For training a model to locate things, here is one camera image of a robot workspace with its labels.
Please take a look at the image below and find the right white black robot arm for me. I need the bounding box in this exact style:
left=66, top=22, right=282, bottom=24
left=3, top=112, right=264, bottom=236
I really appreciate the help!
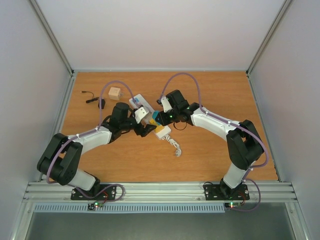
left=155, top=90, right=266, bottom=199

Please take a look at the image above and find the right small circuit board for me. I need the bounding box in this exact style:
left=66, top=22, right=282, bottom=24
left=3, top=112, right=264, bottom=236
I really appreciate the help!
left=224, top=201, right=243, bottom=209

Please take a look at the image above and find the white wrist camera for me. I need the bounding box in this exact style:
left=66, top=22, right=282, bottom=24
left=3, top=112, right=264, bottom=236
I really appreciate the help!
left=134, top=105, right=150, bottom=124
left=156, top=95, right=172, bottom=113

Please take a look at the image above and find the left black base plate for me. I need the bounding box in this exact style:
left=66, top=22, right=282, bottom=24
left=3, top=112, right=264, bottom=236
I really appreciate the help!
left=70, top=184, right=117, bottom=201

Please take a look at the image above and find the aluminium front rail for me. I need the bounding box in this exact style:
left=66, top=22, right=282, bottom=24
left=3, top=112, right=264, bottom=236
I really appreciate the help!
left=23, top=181, right=298, bottom=203

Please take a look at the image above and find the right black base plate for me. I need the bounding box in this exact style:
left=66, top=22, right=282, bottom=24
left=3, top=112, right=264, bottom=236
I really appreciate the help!
left=202, top=180, right=250, bottom=201

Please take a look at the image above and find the yellow cube plug adapter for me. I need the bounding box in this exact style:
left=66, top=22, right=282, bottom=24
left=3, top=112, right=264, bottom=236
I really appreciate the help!
left=149, top=118, right=164, bottom=134

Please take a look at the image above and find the right aluminium frame post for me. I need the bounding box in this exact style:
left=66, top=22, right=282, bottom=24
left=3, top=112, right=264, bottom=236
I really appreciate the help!
left=246, top=0, right=294, bottom=78

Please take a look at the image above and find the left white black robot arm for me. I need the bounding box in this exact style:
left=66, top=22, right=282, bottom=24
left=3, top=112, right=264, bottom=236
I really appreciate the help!
left=36, top=102, right=156, bottom=199

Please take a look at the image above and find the aluminium frame post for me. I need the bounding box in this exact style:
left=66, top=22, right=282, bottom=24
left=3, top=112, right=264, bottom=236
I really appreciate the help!
left=246, top=0, right=294, bottom=78
left=28, top=0, right=74, bottom=77

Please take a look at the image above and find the beige cube plug adapter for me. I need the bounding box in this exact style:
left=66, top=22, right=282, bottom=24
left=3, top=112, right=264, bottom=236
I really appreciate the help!
left=108, top=87, right=123, bottom=101

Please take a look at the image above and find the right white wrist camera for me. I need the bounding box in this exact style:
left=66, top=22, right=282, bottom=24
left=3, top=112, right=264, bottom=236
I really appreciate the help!
left=156, top=95, right=172, bottom=113

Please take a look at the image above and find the left aluminium frame post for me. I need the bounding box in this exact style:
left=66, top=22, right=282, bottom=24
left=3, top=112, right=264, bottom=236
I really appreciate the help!
left=28, top=0, right=74, bottom=77

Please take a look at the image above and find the small circuit board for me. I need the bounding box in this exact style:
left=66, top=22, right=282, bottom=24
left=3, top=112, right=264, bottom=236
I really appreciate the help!
left=224, top=201, right=243, bottom=209
left=87, top=202, right=104, bottom=211

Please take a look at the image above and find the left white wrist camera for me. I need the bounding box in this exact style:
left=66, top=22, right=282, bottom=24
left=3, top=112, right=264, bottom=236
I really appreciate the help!
left=134, top=105, right=150, bottom=124

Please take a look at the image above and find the blue cube plug adapter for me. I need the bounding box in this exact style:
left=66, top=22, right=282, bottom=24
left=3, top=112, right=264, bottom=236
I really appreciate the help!
left=152, top=110, right=162, bottom=126

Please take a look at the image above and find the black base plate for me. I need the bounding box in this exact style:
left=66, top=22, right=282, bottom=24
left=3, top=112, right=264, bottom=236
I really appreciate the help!
left=70, top=184, right=117, bottom=201
left=202, top=180, right=250, bottom=201

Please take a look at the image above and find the left small circuit board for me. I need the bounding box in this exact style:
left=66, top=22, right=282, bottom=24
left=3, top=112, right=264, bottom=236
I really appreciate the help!
left=87, top=202, right=104, bottom=211

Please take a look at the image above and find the grey slotted cable duct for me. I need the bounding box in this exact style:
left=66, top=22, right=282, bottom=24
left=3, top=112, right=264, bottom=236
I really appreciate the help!
left=33, top=203, right=225, bottom=214

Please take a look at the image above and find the black power adapter with cable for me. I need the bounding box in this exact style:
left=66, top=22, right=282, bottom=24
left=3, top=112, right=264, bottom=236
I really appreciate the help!
left=81, top=91, right=106, bottom=110

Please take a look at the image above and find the white power strip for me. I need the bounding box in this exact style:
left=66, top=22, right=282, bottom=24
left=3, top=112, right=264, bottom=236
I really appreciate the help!
left=128, top=93, right=182, bottom=159

